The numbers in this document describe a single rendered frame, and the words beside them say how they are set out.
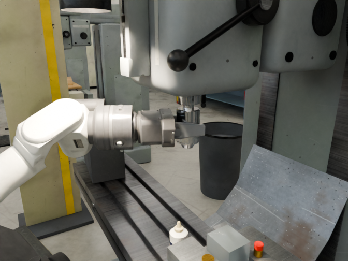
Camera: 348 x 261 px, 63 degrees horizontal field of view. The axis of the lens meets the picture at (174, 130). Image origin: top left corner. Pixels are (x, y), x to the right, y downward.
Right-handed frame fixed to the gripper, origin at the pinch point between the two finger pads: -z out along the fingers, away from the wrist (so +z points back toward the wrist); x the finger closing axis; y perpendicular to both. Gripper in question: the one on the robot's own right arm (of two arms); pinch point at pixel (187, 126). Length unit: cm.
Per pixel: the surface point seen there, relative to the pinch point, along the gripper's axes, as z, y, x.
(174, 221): 0.9, 31.8, 13.1
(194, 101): -0.8, -5.6, -2.2
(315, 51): -23.4, -15.0, -2.3
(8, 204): 132, 125, 182
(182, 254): 2.2, 20.8, -12.1
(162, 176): -8, 123, 223
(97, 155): 25, 22, 39
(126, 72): 11.4, -11.5, -6.5
